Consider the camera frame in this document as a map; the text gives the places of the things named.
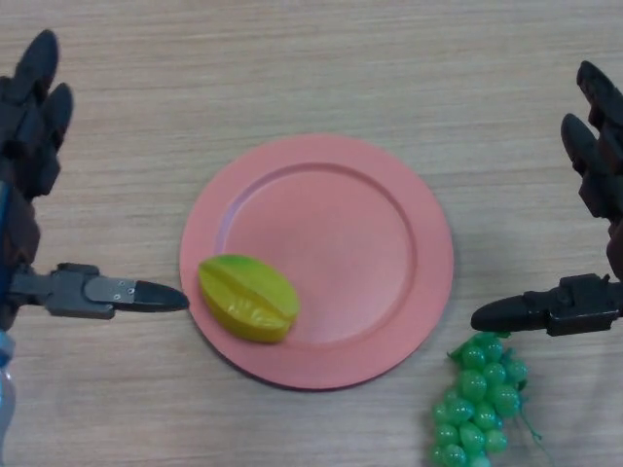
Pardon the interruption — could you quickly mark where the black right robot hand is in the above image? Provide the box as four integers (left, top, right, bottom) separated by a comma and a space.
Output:
470, 60, 623, 338

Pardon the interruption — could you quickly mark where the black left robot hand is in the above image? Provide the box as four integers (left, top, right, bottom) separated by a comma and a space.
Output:
0, 28, 190, 332

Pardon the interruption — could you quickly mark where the yellow starfruit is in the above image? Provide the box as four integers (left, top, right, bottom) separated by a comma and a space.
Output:
197, 253, 302, 345

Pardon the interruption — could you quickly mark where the pink round plate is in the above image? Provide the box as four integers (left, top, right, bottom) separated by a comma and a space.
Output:
178, 134, 456, 391

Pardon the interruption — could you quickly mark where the green grape bunch in net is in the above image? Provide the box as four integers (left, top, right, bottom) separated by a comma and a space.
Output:
430, 331, 544, 467

